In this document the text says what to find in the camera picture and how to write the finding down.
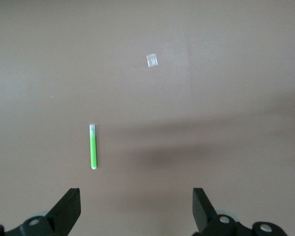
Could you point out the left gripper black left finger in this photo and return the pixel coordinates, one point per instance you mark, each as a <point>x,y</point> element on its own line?
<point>64,216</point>

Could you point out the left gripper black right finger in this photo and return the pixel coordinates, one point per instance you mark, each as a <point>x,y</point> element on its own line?
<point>206,216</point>

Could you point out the green marker pen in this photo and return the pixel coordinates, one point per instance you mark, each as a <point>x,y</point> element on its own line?
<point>93,150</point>

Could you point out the small clear tape patch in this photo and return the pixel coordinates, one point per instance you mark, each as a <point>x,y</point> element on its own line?
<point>152,60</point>

